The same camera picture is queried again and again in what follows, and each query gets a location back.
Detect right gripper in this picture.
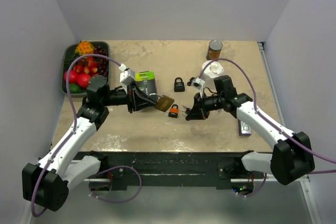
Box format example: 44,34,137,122
186,92,224,121

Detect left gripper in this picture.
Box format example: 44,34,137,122
102,80,156,113

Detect brass padlock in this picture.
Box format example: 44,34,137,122
148,93,175,112

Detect orange padlock with keys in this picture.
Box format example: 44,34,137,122
168,104,179,118

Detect black padlock keys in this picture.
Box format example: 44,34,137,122
187,79,193,87

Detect black padlock with keys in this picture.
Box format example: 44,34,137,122
174,77,185,92

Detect orange padlock keys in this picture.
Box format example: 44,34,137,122
182,105,191,114

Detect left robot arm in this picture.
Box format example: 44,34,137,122
22,72,159,217

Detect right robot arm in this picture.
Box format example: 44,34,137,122
186,76,315,185

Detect razor box green black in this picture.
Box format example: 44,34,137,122
135,71,157,95

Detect white toilet paper roll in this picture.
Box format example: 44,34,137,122
201,60,224,82

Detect purple toothpaste box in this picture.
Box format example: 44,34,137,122
237,120,252,137

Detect fruit tray dark green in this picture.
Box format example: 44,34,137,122
61,41,110,97

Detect tin can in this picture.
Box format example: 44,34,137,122
206,40,223,60

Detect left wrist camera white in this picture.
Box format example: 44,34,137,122
119,63,135,87

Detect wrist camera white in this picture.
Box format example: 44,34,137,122
119,63,135,87
191,77,205,98

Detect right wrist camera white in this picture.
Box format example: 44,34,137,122
191,77,205,98

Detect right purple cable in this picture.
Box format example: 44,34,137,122
198,58,336,198

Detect purple cable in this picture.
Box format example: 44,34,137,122
198,58,336,198
30,54,125,217

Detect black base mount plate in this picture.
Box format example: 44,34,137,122
51,151,266,191

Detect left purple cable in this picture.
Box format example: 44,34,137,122
30,54,125,217

